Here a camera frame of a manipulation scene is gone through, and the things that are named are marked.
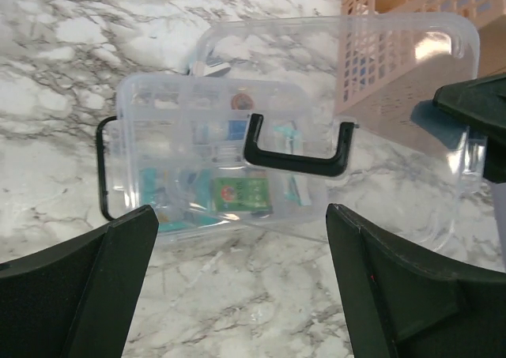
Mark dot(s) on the clear plastic kit box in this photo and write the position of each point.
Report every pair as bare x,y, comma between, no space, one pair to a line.
152,128

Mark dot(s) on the peach plastic organizer basket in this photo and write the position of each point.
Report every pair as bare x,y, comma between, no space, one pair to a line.
386,74

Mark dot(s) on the green medicine box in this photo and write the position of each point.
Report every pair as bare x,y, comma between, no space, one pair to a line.
241,194

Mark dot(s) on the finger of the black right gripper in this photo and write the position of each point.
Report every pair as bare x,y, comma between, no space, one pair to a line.
480,104

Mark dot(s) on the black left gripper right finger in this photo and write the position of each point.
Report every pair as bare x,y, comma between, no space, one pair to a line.
403,300

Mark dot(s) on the small round red tin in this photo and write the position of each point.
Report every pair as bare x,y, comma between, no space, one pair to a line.
242,101

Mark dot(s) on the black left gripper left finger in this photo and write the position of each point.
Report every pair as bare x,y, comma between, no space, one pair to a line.
77,298

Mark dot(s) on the clear bandage packet teal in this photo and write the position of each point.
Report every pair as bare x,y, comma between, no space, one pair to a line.
294,164

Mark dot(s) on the clear plastic kit lid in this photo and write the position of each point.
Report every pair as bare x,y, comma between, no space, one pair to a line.
404,191

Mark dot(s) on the teal clear swab packet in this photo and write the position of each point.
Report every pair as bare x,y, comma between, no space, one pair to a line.
170,194

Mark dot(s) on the white blue nail clipper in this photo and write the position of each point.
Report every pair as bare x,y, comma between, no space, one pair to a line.
212,66

